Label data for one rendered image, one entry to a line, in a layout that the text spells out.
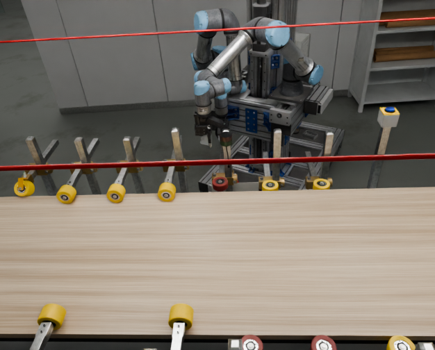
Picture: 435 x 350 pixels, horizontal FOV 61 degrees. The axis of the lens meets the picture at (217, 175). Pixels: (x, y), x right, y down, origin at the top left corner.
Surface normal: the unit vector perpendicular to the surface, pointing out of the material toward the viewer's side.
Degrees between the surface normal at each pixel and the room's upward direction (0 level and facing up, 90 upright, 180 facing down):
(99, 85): 90
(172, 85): 90
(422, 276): 0
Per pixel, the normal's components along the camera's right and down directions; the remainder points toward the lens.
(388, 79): 0.01, 0.60
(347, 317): -0.07, -0.80
